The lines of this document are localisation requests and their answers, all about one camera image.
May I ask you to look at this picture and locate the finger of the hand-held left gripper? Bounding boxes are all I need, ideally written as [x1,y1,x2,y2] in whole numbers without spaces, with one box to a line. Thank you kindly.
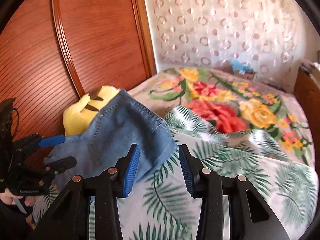
[15,134,66,155]
[6,156,77,196]

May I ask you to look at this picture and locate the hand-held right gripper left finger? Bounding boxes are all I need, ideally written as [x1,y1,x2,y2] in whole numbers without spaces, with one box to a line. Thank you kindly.
[31,144,140,240]

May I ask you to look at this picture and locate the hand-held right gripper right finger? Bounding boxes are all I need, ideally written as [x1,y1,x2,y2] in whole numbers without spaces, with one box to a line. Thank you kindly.
[179,144,290,240]

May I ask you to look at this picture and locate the blue denim pants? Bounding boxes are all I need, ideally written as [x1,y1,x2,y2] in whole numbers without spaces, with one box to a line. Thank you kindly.
[49,89,177,189]

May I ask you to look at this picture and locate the person's left hand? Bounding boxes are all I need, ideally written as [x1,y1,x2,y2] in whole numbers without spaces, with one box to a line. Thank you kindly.
[0,191,35,207]

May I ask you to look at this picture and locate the yellow plush toy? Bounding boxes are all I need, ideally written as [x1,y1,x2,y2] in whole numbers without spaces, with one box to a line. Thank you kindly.
[62,85,120,137]

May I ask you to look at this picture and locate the floral blanket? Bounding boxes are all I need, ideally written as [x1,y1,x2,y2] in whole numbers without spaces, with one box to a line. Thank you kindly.
[130,66,315,165]

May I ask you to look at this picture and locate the small cardboard box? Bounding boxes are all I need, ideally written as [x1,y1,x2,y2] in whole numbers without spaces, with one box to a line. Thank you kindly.
[231,66,256,81]

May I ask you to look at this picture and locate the box with blue cloth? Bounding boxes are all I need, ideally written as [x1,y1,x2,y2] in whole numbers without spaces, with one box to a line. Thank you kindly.
[230,59,253,73]

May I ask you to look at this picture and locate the wooden slatted wardrobe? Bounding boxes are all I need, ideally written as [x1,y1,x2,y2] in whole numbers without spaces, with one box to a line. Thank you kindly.
[0,0,157,170]

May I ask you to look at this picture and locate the wooden cabinet row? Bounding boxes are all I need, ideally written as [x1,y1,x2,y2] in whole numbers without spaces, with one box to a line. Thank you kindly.
[294,60,320,113]

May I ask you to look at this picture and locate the ring patterned sheer curtain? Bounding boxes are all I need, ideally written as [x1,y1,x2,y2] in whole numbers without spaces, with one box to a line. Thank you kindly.
[142,0,310,93]

